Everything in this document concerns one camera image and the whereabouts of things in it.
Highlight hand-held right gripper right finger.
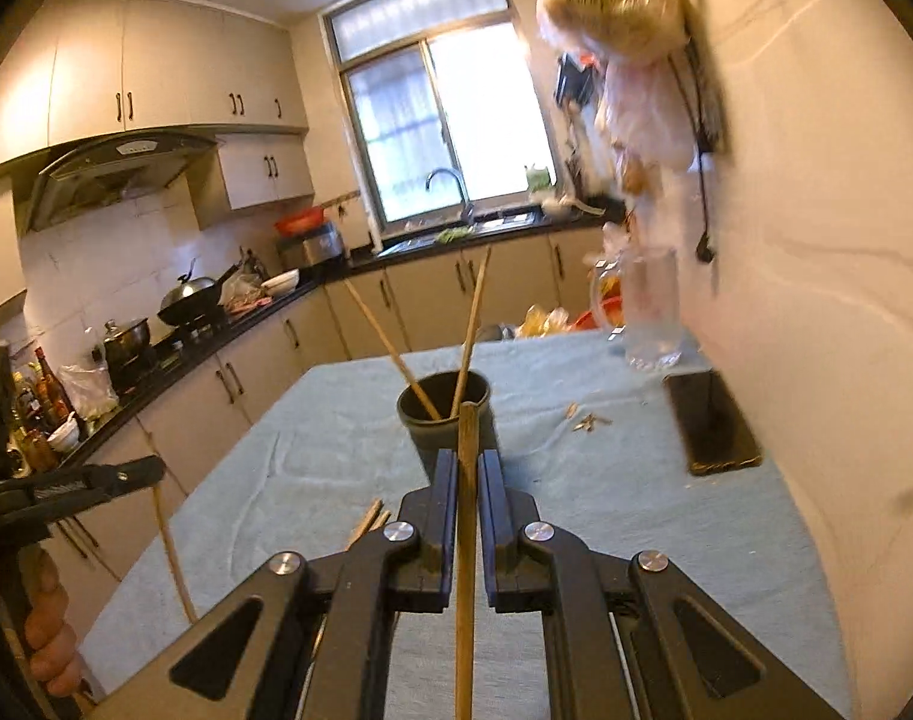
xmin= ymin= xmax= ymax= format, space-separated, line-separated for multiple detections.
xmin=477 ymin=448 xmax=848 ymax=720

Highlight black rectangular tray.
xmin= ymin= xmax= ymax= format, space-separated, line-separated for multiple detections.
xmin=662 ymin=369 xmax=764 ymax=477

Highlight small brown scraps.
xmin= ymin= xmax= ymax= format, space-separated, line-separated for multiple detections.
xmin=565 ymin=403 xmax=614 ymax=436

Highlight small white bowl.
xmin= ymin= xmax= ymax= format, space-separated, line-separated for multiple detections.
xmin=47 ymin=416 xmax=83 ymax=455

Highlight crumpled clear plastic bag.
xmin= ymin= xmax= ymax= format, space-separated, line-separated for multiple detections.
xmin=593 ymin=221 xmax=641 ymax=272

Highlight stainless steel pot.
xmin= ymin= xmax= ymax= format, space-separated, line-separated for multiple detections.
xmin=100 ymin=317 xmax=155 ymax=373

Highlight steel kitchen sink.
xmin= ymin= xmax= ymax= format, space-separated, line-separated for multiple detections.
xmin=377 ymin=211 xmax=540 ymax=256

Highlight black power cable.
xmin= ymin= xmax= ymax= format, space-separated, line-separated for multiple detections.
xmin=665 ymin=51 xmax=720 ymax=265

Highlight dark green cup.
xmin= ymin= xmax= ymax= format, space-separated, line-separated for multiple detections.
xmin=395 ymin=370 xmax=498 ymax=477

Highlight beige base cabinets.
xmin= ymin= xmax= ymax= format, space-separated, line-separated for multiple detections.
xmin=44 ymin=223 xmax=630 ymax=616

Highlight yellow snack bags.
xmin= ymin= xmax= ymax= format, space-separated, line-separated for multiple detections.
xmin=520 ymin=304 xmax=594 ymax=338

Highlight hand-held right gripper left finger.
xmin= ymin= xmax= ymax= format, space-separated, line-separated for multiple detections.
xmin=89 ymin=448 xmax=459 ymax=720

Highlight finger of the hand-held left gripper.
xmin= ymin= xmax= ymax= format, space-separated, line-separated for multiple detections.
xmin=22 ymin=454 xmax=167 ymax=522

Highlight person's left hand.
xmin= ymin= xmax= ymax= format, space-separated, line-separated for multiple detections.
xmin=22 ymin=546 xmax=84 ymax=700

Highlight silver countertop appliance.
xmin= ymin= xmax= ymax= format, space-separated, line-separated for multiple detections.
xmin=277 ymin=221 xmax=349 ymax=271

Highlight chrome sink faucet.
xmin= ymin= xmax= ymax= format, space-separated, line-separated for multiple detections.
xmin=425 ymin=167 xmax=477 ymax=227

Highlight light blue tablecloth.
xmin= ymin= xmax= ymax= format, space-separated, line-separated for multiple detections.
xmin=77 ymin=330 xmax=855 ymax=720

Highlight kitchen window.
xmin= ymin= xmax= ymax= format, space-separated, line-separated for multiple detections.
xmin=322 ymin=0 xmax=563 ymax=232

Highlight white ladle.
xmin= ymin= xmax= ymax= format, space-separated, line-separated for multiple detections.
xmin=542 ymin=193 xmax=606 ymax=217

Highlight clear glass mug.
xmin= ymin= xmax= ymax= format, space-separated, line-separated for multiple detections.
xmin=590 ymin=246 xmax=686 ymax=372

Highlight red plastic basin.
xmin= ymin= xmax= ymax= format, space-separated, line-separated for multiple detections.
xmin=274 ymin=208 xmax=329 ymax=236

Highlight beige upper wall cabinets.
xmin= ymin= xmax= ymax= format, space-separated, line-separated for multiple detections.
xmin=0 ymin=0 xmax=311 ymax=175

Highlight hanging white plastic bag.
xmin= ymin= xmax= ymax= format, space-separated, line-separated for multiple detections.
xmin=597 ymin=52 xmax=708 ymax=173

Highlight black range hood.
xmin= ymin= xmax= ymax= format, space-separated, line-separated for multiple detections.
xmin=14 ymin=131 xmax=225 ymax=235

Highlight dark hanging pouch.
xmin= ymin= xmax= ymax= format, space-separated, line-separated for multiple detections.
xmin=555 ymin=52 xmax=600 ymax=107

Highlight cluster of sauce bottles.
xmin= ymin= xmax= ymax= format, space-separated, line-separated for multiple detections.
xmin=7 ymin=349 xmax=79 ymax=470

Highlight small beige wall cabinet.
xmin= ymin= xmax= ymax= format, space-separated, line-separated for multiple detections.
xmin=190 ymin=135 xmax=317 ymax=230

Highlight gas stove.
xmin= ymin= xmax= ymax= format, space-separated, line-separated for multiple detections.
xmin=112 ymin=315 xmax=234 ymax=392

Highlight red bucket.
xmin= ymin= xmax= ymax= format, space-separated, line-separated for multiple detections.
xmin=575 ymin=295 xmax=627 ymax=332

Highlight hanging yellow noodle bag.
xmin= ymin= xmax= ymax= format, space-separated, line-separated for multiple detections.
xmin=537 ymin=0 xmax=690 ymax=62

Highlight black wok with lid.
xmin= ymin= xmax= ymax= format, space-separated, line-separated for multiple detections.
xmin=157 ymin=259 xmax=245 ymax=328

